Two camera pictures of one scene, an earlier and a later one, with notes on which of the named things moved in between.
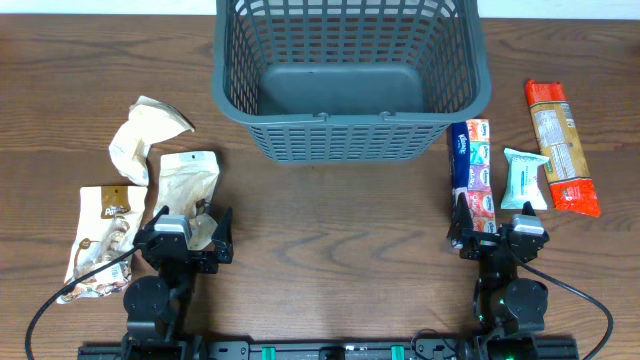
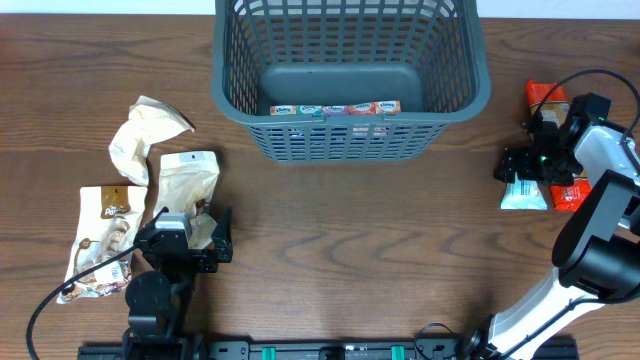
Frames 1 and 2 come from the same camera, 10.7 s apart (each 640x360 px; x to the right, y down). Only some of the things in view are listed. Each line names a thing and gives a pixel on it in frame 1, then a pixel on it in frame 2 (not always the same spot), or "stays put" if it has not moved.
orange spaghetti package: (565, 165) stays put
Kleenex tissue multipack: (471, 170) → (387, 107)
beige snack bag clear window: (185, 179) stays put
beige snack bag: (150, 121) stays put
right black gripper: (464, 228) → (523, 156)
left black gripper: (206, 261) stays put
